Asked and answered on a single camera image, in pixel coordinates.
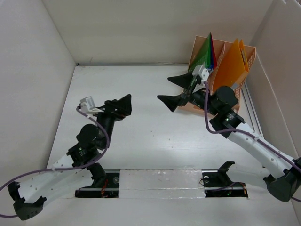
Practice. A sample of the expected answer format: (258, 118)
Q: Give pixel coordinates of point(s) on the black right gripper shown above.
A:
(183, 80)

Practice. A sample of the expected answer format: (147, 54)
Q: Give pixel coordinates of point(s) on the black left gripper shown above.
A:
(123, 106)

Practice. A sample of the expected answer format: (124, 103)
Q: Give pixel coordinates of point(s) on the blue folder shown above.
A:
(211, 58)

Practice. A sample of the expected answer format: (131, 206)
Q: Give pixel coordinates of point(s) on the green folder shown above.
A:
(203, 56)

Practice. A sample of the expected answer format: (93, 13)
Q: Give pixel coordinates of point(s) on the red folder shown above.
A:
(211, 39)

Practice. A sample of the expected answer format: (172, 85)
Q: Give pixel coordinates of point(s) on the orange folder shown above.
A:
(233, 67)

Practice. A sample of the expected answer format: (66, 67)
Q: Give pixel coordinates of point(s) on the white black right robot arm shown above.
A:
(279, 174)

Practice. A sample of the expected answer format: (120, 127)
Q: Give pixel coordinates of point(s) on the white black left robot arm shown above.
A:
(79, 167)

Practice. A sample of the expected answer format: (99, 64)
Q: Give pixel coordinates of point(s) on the peach plastic file organizer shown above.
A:
(221, 48)

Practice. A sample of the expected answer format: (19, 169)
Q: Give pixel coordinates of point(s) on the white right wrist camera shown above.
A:
(200, 74)

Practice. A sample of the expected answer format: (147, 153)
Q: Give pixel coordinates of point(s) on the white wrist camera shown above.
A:
(87, 106)
(200, 74)

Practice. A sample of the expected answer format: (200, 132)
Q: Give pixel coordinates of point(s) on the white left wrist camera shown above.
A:
(87, 106)

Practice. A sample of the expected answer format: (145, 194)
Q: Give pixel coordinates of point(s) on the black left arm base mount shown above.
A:
(105, 183)

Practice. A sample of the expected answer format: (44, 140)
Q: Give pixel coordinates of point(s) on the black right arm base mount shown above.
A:
(217, 183)

